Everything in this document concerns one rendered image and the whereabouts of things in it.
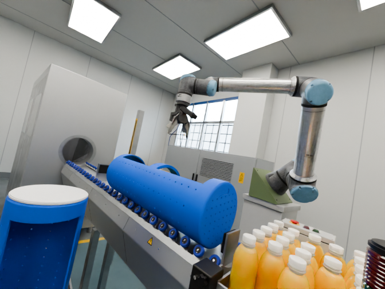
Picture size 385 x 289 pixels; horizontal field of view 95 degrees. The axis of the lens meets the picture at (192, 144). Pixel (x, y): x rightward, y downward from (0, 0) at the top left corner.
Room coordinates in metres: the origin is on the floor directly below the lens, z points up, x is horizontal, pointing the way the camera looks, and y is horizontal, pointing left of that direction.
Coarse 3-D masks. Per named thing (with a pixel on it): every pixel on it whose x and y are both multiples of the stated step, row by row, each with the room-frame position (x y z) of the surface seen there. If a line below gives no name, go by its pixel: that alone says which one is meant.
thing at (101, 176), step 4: (100, 164) 1.60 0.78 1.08; (104, 164) 1.63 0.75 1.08; (100, 168) 1.59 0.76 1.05; (104, 168) 1.62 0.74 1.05; (96, 172) 1.61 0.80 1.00; (100, 172) 1.60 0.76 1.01; (104, 172) 1.62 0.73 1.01; (96, 176) 1.59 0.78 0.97; (100, 176) 1.62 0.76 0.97; (104, 176) 1.64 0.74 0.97; (104, 180) 1.65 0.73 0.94
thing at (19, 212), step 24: (24, 216) 0.66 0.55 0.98; (48, 216) 0.69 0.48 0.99; (72, 216) 0.76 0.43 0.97; (0, 240) 0.67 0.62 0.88; (24, 240) 0.86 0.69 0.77; (48, 240) 0.93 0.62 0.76; (72, 240) 0.92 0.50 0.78; (0, 264) 0.67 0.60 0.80; (24, 264) 0.88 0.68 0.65; (48, 264) 0.93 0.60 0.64; (72, 264) 0.84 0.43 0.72; (0, 288) 0.82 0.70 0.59; (24, 288) 0.90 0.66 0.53; (48, 288) 0.94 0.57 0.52
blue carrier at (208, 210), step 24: (120, 168) 1.15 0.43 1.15; (144, 168) 1.02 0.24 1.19; (168, 168) 1.11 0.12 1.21; (120, 192) 1.17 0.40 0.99; (144, 192) 0.92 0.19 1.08; (168, 192) 0.81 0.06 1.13; (192, 192) 0.74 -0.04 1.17; (216, 192) 0.72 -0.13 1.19; (168, 216) 0.80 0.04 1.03; (192, 216) 0.69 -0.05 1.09; (216, 216) 0.74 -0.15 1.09; (216, 240) 0.77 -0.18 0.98
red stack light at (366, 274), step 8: (368, 248) 0.22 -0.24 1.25; (368, 256) 0.22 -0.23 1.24; (376, 256) 0.21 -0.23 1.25; (384, 256) 0.20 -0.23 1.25; (368, 264) 0.21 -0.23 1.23; (376, 264) 0.20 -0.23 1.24; (384, 264) 0.20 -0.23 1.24; (368, 272) 0.21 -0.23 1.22; (376, 272) 0.20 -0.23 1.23; (384, 272) 0.20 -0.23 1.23; (368, 280) 0.21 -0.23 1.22; (376, 280) 0.20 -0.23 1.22; (384, 280) 0.20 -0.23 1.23; (376, 288) 0.20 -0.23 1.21; (384, 288) 0.19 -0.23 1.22
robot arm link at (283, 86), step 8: (216, 80) 1.07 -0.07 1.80; (224, 80) 1.07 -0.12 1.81; (232, 80) 1.06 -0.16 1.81; (240, 80) 1.04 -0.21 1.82; (248, 80) 1.03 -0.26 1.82; (256, 80) 1.02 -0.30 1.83; (264, 80) 1.01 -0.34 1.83; (272, 80) 1.00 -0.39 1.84; (280, 80) 1.00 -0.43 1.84; (288, 80) 0.99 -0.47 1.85; (296, 80) 0.96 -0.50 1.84; (304, 80) 0.94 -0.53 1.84; (224, 88) 1.08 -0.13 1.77; (232, 88) 1.07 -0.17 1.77; (240, 88) 1.06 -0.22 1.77; (248, 88) 1.04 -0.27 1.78; (256, 88) 1.03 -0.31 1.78; (264, 88) 1.02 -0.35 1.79; (272, 88) 1.01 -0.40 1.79; (280, 88) 1.00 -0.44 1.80; (288, 88) 0.99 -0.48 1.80; (296, 88) 0.97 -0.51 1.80; (296, 96) 1.01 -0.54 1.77
